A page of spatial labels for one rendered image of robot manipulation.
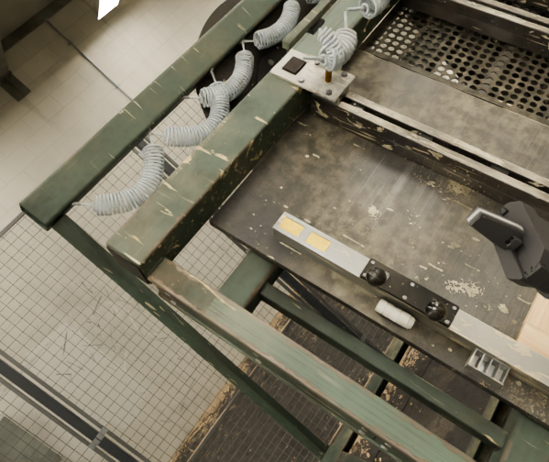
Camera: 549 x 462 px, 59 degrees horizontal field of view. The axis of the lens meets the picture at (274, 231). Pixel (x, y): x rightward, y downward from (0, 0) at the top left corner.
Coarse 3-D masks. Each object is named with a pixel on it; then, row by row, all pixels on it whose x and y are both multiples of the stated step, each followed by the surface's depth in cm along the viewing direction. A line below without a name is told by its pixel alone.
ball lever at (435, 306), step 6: (432, 300) 96; (426, 306) 86; (432, 306) 85; (438, 306) 84; (444, 306) 85; (426, 312) 86; (432, 312) 85; (438, 312) 84; (444, 312) 84; (432, 318) 85; (438, 318) 85; (444, 318) 86
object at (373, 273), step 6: (372, 270) 89; (378, 270) 88; (384, 270) 89; (366, 276) 90; (372, 276) 88; (378, 276) 88; (384, 276) 88; (372, 282) 89; (378, 282) 88; (384, 282) 89
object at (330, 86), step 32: (320, 32) 111; (320, 64) 123; (320, 96) 123; (352, 96) 122; (352, 128) 124; (384, 128) 117; (416, 128) 116; (416, 160) 119; (448, 160) 112; (480, 160) 112; (480, 192) 114; (512, 192) 108; (544, 192) 105
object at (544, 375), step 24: (288, 216) 109; (288, 240) 108; (336, 264) 103; (360, 264) 102; (408, 312) 100; (456, 336) 95; (480, 336) 93; (504, 336) 93; (504, 360) 91; (528, 360) 91
